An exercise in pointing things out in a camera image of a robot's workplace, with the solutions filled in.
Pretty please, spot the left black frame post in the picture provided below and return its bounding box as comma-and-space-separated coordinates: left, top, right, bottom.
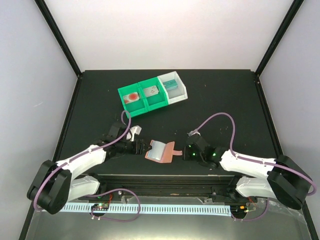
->
34, 0, 82, 77

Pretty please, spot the right electronics board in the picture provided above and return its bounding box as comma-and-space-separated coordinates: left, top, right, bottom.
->
230, 205, 257, 214

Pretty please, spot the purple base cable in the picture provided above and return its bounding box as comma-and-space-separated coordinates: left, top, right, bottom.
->
231, 197, 270, 223
89, 187, 142, 223

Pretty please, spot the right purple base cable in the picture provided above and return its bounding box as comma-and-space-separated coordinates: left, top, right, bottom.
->
231, 197, 270, 223

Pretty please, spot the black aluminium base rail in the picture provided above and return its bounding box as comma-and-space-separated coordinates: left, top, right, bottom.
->
37, 174, 303, 201

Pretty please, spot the electronics board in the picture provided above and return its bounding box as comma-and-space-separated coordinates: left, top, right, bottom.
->
91, 203, 109, 212
230, 205, 257, 214

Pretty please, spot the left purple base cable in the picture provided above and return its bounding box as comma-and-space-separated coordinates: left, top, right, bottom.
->
89, 187, 142, 223

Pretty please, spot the green bin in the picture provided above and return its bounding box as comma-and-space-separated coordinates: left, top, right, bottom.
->
117, 83, 148, 118
138, 77, 168, 112

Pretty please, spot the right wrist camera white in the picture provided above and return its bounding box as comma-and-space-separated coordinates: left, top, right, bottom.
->
187, 130, 201, 137

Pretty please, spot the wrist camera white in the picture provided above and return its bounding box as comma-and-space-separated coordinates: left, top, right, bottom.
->
187, 130, 201, 137
126, 125, 142, 142

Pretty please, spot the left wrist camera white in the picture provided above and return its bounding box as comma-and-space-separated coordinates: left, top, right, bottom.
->
126, 125, 142, 142

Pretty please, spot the silver pagoda credit card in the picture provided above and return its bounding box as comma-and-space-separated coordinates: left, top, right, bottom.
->
143, 85, 159, 98

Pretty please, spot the pink leather card holder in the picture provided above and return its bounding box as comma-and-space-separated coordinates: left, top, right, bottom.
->
145, 140, 183, 164

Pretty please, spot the left electronics board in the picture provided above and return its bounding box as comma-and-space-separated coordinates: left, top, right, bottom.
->
91, 203, 109, 212

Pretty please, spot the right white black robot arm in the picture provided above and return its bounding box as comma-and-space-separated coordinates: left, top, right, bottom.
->
183, 133, 312, 210

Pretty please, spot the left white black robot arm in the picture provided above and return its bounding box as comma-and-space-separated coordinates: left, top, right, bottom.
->
26, 122, 152, 215

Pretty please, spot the right black frame post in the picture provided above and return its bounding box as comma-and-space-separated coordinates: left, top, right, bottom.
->
255, 0, 304, 77

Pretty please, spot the black frame post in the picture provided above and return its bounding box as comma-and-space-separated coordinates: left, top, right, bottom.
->
34, 0, 82, 77
255, 0, 304, 77

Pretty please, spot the white bin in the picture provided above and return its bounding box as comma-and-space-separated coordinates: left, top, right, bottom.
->
157, 71, 188, 105

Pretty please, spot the middle green bin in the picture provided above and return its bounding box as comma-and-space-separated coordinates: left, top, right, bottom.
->
138, 77, 168, 112

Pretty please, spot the red white credit card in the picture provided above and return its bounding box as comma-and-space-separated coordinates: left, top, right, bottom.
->
122, 92, 140, 104

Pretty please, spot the white slotted cable duct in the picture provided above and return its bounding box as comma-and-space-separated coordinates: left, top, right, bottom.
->
61, 202, 231, 217

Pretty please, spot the teal credit card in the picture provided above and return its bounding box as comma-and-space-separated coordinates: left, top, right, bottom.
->
163, 79, 178, 91

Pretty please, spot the left green bin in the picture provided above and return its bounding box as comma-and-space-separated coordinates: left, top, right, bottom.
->
117, 83, 148, 118

